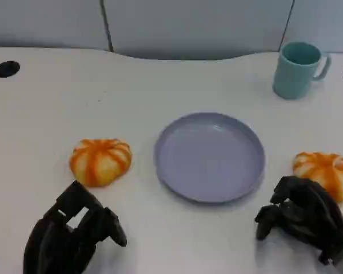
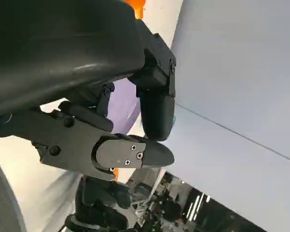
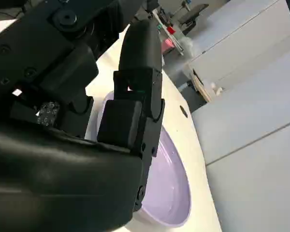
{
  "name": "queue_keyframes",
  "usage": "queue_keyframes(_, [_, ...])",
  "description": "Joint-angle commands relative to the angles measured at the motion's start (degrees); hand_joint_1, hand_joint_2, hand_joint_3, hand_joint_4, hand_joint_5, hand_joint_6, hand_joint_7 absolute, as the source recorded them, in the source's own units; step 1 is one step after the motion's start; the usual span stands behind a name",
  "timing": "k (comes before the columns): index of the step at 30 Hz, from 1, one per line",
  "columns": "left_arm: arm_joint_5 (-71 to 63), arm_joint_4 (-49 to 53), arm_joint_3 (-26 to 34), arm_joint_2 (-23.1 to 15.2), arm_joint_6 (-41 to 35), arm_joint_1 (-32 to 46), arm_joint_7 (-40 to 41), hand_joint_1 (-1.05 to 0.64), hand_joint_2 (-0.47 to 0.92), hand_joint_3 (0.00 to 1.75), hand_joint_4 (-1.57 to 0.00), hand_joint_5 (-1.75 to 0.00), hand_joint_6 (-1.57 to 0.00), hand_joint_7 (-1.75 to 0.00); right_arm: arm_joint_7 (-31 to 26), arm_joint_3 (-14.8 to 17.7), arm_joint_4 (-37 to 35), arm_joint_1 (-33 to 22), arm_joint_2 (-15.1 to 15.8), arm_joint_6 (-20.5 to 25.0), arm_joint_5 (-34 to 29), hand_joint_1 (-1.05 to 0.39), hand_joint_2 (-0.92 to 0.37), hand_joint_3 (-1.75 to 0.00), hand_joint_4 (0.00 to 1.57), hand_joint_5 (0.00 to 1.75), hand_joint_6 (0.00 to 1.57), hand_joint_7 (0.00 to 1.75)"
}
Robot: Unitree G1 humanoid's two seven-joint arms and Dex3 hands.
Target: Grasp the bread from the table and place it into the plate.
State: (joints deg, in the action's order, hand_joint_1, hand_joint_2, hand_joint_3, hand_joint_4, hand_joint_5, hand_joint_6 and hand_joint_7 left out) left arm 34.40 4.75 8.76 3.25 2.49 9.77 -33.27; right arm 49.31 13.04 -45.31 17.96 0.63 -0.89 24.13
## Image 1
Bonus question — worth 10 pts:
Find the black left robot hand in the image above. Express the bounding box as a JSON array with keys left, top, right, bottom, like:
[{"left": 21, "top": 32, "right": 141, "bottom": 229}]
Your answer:
[{"left": 22, "top": 180, "right": 128, "bottom": 274}]

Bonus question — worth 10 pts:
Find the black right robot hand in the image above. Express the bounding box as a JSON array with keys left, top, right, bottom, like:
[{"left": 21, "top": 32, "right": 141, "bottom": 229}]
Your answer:
[{"left": 254, "top": 175, "right": 343, "bottom": 266}]

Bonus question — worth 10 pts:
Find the orange white toy bread roll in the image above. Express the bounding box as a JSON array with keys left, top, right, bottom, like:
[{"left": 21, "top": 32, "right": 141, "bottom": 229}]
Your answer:
[
  {"left": 69, "top": 138, "right": 132, "bottom": 188},
  {"left": 292, "top": 151, "right": 343, "bottom": 203}
]

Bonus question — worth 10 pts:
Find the lilac plate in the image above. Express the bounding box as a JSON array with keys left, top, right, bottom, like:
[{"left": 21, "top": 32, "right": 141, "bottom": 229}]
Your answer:
[{"left": 153, "top": 112, "right": 266, "bottom": 205}]

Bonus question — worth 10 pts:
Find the pale green mug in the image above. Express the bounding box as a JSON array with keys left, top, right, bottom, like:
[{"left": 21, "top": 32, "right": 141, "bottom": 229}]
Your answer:
[{"left": 272, "top": 41, "right": 332, "bottom": 100}]

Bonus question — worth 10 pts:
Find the grey partition panel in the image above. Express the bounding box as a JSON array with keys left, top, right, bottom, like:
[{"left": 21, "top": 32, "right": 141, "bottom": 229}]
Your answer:
[
  {"left": 0, "top": 0, "right": 110, "bottom": 52},
  {"left": 102, "top": 0, "right": 294, "bottom": 61},
  {"left": 280, "top": 0, "right": 343, "bottom": 54}
]

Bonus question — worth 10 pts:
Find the black table cable grommet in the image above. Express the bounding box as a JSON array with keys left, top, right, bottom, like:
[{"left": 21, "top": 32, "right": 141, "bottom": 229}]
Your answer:
[{"left": 0, "top": 60, "right": 21, "bottom": 78}]

